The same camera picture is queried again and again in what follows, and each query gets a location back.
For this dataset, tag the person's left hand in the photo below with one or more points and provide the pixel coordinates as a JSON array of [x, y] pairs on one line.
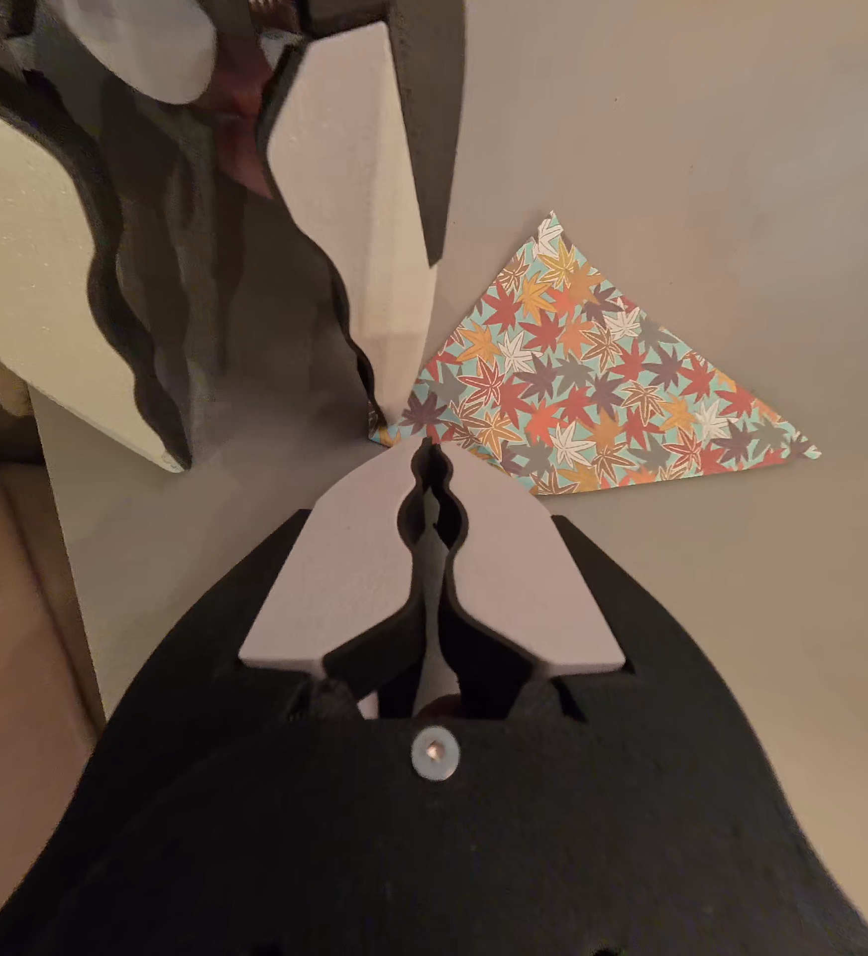
[[244, 112]]

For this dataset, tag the leaf patterned origami paper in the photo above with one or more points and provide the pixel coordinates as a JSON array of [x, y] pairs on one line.
[[591, 373]]

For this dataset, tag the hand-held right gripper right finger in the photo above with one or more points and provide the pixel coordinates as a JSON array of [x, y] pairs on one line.
[[531, 590]]

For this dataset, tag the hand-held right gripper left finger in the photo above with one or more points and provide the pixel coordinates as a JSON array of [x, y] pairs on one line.
[[329, 590]]

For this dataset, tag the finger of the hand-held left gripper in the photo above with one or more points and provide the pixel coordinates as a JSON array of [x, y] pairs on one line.
[[23, 261], [359, 187]]

